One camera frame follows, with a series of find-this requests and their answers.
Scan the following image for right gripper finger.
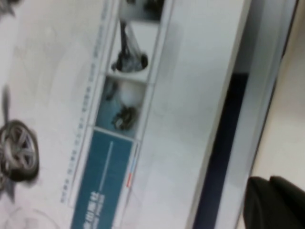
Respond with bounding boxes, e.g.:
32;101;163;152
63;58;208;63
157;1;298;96
242;175;305;229

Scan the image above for white car suspension book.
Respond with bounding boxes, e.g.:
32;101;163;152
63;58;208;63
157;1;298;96
0;0;253;229

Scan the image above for dark navy robot book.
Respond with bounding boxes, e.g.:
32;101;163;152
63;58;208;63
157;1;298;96
192;71;250;229

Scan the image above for white and blue book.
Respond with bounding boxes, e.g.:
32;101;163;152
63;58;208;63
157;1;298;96
223;0;301;229

